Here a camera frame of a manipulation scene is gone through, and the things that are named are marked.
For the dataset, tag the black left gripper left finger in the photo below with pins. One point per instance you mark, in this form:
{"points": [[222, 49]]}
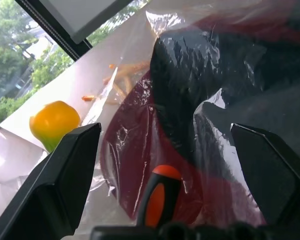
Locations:
{"points": [[50, 180]]}

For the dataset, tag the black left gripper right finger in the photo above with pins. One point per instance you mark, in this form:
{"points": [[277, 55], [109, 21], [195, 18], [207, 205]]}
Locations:
{"points": [[272, 175]]}

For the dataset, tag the red and black cap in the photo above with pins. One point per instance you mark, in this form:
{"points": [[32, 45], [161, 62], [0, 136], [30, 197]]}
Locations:
{"points": [[190, 100]]}

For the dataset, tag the clear plastic bag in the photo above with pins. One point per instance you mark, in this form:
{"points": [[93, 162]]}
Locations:
{"points": [[130, 82]]}

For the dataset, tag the yellow bell pepper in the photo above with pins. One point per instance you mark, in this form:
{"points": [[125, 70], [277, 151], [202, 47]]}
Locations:
{"points": [[53, 122]]}

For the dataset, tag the black window frame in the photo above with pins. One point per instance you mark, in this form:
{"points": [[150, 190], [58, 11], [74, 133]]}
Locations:
{"points": [[57, 30]]}

